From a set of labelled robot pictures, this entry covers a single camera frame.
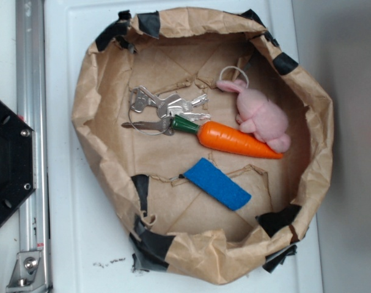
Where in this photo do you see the orange plastic carrot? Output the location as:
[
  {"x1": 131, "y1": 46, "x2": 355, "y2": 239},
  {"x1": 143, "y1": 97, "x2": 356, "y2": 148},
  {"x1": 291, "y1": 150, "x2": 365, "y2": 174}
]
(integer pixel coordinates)
[{"x1": 171, "y1": 115, "x2": 284, "y2": 159}]

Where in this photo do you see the brown paper bag bin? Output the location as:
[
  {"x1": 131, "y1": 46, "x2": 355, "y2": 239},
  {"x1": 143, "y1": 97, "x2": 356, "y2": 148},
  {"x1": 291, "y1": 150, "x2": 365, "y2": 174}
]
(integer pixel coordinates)
[{"x1": 72, "y1": 7, "x2": 334, "y2": 284}]

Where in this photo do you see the blue sponge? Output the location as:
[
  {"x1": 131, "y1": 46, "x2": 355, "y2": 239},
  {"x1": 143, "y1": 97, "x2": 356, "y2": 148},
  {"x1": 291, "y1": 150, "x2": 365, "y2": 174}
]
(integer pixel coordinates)
[{"x1": 183, "y1": 158, "x2": 252, "y2": 211}]

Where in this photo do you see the metal corner bracket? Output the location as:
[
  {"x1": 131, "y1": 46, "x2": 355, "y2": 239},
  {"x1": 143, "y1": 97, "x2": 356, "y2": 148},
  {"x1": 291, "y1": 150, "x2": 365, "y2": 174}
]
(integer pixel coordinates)
[{"x1": 6, "y1": 250, "x2": 45, "y2": 292}]

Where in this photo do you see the black hexagonal mount plate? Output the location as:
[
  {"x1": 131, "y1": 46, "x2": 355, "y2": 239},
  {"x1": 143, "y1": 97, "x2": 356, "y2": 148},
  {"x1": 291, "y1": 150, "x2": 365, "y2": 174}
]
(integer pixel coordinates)
[{"x1": 0, "y1": 100, "x2": 35, "y2": 227}]

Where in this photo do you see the silver key bunch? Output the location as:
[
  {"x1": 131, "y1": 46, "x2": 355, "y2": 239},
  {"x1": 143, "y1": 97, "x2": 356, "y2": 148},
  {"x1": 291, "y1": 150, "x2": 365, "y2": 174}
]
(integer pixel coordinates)
[{"x1": 122, "y1": 85, "x2": 211, "y2": 136}]

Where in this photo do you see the aluminium extrusion rail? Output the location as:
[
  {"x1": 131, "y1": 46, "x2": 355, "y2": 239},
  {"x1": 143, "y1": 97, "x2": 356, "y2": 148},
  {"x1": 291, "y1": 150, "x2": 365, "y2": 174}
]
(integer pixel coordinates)
[{"x1": 6, "y1": 1, "x2": 53, "y2": 292}]

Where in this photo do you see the pink plush bunny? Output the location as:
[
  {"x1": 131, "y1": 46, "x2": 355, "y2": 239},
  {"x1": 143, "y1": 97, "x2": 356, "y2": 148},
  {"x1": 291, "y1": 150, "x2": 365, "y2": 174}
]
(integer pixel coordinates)
[{"x1": 216, "y1": 66, "x2": 291, "y2": 153}]

